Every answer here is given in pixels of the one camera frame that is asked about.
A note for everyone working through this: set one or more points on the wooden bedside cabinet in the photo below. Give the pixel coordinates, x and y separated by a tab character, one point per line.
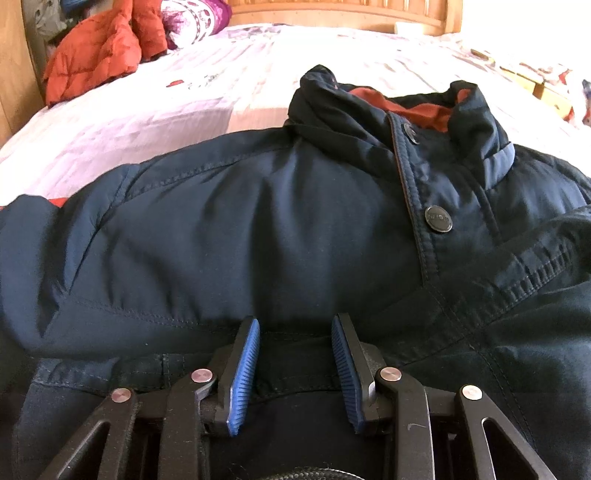
535	78

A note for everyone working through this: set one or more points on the wooden headboard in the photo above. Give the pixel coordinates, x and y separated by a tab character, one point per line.
341	11

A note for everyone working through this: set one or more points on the patchwork bed quilt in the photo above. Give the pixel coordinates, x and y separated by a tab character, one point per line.
194	101

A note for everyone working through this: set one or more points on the purple floral pillow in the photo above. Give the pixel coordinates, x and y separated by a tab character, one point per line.
194	18

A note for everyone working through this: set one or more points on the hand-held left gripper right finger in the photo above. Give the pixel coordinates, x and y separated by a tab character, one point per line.
347	369

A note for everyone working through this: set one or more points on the wooden side panel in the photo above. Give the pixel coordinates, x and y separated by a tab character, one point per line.
16	69

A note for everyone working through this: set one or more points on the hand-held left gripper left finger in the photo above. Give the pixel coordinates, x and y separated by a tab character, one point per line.
244	369

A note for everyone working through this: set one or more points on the navy blue jacket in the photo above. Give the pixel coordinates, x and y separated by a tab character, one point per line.
286	217

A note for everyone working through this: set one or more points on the grey crumpled garment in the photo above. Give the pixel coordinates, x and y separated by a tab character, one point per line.
44	18

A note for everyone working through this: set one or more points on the orange down jacket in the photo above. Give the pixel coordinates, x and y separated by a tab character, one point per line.
99	50

